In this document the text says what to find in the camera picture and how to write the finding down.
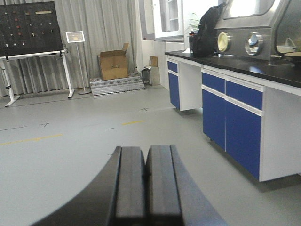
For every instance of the black backpack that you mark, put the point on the black backpack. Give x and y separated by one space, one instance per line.
205 41

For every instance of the metal box on floor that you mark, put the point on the metal box on floor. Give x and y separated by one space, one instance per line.
151 75

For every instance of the glass door wall cabinet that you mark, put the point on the glass door wall cabinet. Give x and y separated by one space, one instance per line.
161 20

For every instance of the black pegboard with parts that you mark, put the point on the black pegboard with parts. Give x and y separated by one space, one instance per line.
29 28

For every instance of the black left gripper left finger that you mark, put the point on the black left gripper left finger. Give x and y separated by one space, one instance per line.
115 197

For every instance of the small cardboard piece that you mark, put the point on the small cardboard piece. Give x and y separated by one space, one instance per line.
153 61

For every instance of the green plant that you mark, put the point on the green plant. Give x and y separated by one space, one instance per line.
191 23

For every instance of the sign on metal stand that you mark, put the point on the sign on metal stand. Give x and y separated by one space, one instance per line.
77 37

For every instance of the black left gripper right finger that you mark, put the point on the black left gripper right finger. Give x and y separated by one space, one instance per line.
172 196

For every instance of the brown cardboard box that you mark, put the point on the brown cardboard box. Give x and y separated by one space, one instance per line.
113 64

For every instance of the metal grating stack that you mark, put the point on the metal grating stack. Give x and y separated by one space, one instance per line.
101 87

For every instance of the grey curtain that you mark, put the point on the grey curtain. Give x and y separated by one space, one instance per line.
106 24

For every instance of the blue white lab bench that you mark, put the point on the blue white lab bench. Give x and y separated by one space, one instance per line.
251 109

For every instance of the white frame table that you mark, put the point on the white frame table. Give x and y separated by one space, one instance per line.
13 98

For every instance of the steel glove box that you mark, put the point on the steel glove box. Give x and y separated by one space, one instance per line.
260 29

